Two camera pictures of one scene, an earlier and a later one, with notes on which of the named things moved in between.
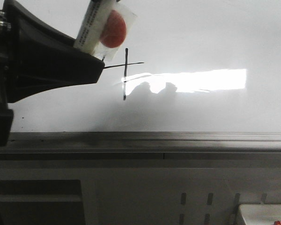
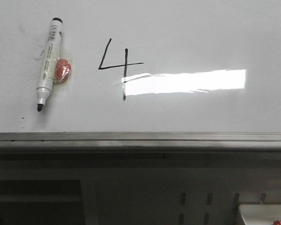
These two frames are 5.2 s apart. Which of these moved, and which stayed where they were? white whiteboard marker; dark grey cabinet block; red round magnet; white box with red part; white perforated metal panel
Moved: red round magnet; white whiteboard marker
Stayed: white box with red part; dark grey cabinet block; white perforated metal panel
